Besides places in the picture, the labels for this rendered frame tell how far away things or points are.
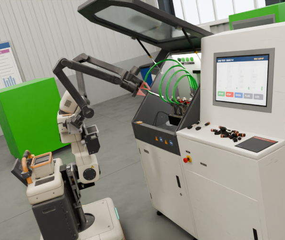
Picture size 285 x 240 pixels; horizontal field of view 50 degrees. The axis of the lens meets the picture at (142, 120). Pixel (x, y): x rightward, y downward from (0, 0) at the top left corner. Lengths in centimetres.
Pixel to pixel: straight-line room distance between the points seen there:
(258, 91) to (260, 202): 61
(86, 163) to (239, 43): 140
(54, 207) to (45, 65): 660
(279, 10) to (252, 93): 300
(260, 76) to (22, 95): 416
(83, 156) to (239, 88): 126
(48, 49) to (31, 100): 356
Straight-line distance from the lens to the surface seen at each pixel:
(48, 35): 881
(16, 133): 535
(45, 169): 245
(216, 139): 187
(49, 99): 546
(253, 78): 187
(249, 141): 178
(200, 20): 818
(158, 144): 242
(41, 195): 235
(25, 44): 864
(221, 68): 205
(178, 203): 256
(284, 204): 190
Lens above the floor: 168
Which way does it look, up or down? 16 degrees down
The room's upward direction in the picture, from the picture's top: 14 degrees counter-clockwise
